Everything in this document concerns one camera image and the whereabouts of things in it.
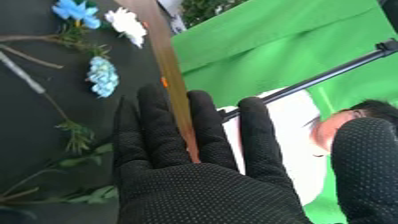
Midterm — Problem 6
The white flower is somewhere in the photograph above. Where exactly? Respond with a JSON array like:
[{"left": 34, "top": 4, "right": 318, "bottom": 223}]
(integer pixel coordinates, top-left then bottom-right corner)
[{"left": 103, "top": 7, "right": 149, "bottom": 50}]

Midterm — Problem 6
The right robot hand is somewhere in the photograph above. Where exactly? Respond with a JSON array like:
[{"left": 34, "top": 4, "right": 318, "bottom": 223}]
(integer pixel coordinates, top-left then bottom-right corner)
[{"left": 112, "top": 83, "right": 398, "bottom": 224}]

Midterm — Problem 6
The person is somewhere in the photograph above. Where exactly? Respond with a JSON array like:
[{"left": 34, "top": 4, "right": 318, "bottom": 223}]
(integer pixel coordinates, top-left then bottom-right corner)
[{"left": 217, "top": 87, "right": 398, "bottom": 206}]

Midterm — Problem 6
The dark mat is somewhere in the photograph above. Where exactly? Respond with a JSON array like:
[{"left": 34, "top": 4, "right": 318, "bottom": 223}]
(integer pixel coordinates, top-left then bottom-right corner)
[{"left": 0, "top": 0, "right": 179, "bottom": 224}]

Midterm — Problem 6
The green sprig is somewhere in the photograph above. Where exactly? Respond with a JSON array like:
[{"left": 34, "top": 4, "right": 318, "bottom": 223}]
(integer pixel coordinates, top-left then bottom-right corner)
[
  {"left": 0, "top": 49, "right": 98, "bottom": 155},
  {"left": 0, "top": 142, "right": 121, "bottom": 206}
]

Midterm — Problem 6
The light blue flower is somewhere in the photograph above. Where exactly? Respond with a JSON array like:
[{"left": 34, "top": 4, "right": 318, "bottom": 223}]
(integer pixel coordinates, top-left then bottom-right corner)
[{"left": 0, "top": 33, "right": 121, "bottom": 99}]

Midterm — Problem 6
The black stand pole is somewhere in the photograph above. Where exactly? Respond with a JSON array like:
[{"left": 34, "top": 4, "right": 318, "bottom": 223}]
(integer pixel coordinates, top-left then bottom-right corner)
[{"left": 219, "top": 38, "right": 398, "bottom": 123}]

